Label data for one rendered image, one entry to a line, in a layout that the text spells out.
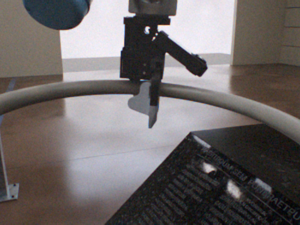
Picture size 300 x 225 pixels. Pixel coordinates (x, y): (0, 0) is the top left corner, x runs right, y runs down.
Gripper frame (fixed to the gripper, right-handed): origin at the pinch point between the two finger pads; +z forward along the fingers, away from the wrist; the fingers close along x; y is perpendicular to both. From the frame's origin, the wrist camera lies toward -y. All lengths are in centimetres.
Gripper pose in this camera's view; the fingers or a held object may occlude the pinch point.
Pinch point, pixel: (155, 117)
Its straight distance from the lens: 62.7
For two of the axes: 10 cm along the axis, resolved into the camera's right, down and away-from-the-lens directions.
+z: -0.7, 9.4, 3.5
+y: -9.9, -1.0, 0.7
